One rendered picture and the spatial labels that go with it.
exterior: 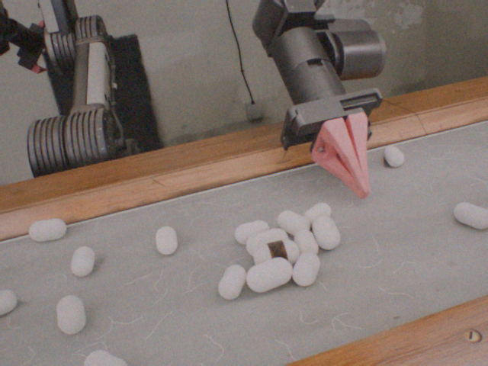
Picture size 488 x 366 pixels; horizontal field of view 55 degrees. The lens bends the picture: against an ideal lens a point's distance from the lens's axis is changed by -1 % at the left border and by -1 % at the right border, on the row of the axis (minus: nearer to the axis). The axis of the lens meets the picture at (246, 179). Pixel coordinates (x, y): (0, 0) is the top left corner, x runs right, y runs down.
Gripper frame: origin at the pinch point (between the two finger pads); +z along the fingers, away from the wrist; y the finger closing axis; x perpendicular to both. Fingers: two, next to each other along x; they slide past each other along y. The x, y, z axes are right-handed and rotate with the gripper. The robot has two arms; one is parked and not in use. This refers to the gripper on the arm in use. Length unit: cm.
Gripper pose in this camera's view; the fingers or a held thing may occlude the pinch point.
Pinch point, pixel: (362, 188)
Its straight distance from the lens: 48.0
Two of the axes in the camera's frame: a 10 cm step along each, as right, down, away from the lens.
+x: -0.7, 4.7, 8.8
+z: 3.0, 8.5, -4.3
